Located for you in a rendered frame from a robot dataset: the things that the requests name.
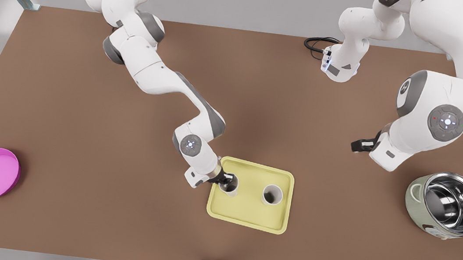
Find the white IKEA cup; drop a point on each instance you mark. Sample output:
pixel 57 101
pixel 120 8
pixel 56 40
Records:
pixel 231 190
pixel 272 195

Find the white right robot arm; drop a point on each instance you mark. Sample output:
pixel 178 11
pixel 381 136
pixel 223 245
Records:
pixel 150 71

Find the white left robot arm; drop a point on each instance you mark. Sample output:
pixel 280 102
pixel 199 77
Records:
pixel 439 93

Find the yellow rectangular tray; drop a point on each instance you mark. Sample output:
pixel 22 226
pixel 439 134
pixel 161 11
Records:
pixel 247 213

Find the green pot with steel bowl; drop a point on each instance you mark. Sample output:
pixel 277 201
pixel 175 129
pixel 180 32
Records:
pixel 447 205

